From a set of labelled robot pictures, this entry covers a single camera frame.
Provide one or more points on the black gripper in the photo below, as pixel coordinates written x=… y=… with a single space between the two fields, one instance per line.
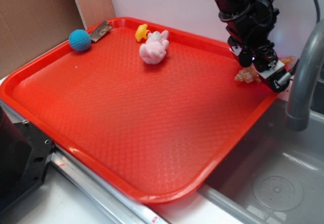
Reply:
x=249 y=28

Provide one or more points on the brown spiral conch shell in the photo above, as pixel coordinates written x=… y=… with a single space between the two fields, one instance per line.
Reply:
x=249 y=74

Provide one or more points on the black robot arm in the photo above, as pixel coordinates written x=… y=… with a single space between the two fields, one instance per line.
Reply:
x=249 y=22

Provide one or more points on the grey toy faucet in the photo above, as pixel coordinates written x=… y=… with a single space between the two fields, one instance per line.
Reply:
x=307 y=89

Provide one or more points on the grey plastic sink basin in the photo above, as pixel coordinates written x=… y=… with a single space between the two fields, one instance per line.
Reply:
x=273 y=175

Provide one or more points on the pink plush toy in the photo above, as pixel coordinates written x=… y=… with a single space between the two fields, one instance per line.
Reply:
x=154 y=50

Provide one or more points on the red plastic tray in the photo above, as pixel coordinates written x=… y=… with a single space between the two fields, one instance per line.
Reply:
x=155 y=132

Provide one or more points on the yellow rubber duck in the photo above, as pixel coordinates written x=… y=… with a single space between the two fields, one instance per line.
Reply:
x=142 y=32

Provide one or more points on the brown wood bark piece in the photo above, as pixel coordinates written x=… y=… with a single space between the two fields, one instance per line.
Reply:
x=100 y=31

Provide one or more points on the blue crocheted ball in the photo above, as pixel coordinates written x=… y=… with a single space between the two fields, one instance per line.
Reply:
x=80 y=40

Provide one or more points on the brown cardboard panel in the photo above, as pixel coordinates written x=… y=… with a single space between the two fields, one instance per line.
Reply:
x=30 y=28

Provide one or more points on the silver aluminium rail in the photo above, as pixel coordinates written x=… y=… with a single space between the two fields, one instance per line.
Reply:
x=71 y=193

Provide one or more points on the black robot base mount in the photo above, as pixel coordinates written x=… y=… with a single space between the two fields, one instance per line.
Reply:
x=25 y=155

